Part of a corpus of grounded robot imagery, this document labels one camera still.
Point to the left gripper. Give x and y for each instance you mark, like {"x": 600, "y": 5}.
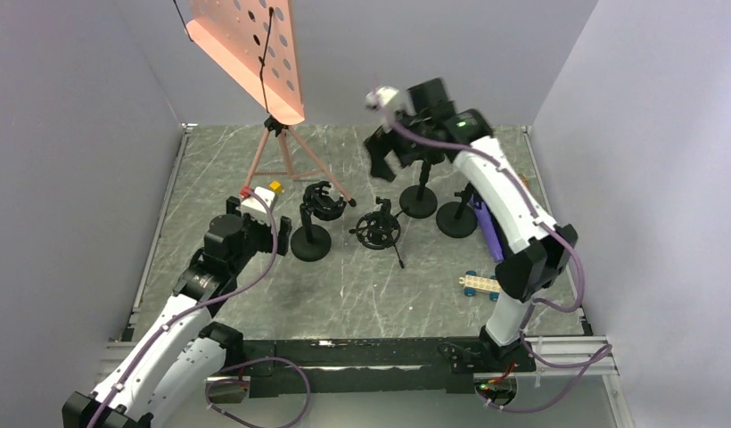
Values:
{"x": 267, "y": 243}

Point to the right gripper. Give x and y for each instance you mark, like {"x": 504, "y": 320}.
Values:
{"x": 379, "y": 144}

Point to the black shock-mount stand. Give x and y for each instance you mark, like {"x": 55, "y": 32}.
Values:
{"x": 311, "y": 242}

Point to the black round-base stand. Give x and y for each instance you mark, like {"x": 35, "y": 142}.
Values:
{"x": 456, "y": 219}
{"x": 419, "y": 201}

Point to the black tripod mic stand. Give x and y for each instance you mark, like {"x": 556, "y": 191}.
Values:
{"x": 379, "y": 229}

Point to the purple microphone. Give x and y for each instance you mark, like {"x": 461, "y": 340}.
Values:
{"x": 487, "y": 227}

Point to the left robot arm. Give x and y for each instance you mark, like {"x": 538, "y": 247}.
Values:
{"x": 185, "y": 345}

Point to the pink music stand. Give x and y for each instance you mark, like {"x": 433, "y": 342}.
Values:
{"x": 253, "y": 42}

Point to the yellow cube far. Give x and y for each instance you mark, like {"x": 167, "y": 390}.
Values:
{"x": 276, "y": 187}

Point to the toy brick car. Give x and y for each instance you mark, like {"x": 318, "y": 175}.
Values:
{"x": 473, "y": 284}

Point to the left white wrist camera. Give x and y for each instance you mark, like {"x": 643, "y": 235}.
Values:
{"x": 257, "y": 202}

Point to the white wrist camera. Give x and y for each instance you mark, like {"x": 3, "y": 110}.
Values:
{"x": 387, "y": 98}
{"x": 257, "y": 202}

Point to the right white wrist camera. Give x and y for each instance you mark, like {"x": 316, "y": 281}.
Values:
{"x": 387, "y": 98}

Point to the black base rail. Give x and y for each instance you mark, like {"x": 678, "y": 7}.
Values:
{"x": 450, "y": 364}

